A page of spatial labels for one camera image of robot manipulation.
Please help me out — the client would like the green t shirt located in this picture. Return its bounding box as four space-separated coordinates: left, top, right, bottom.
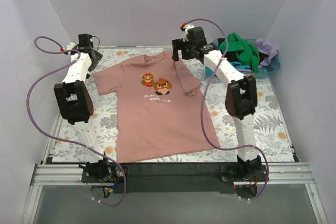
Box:
218 33 260 72

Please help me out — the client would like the teal t shirt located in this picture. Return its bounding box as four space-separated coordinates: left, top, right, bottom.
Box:
205 61 249 77

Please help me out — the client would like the black t shirt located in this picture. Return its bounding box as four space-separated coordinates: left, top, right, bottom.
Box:
225 51 239 62

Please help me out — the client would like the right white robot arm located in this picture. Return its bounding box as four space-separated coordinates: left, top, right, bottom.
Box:
172 23 261 179

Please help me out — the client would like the teal plastic basket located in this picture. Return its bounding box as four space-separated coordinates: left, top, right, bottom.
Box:
205 38 281 80

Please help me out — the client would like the lavender t shirt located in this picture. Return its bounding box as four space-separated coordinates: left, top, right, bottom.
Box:
254 39 278 69

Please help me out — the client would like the pink printed t shirt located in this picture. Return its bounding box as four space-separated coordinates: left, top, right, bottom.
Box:
93 52 219 163

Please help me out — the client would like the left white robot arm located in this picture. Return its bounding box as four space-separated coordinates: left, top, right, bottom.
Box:
54 34 103 154

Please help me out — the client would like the aluminium frame rail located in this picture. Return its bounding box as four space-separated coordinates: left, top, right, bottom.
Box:
30 163 315 185

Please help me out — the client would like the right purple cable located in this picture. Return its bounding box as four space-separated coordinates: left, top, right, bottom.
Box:
179 18 270 201

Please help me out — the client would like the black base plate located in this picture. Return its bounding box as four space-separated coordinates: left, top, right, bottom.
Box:
79 160 268 194

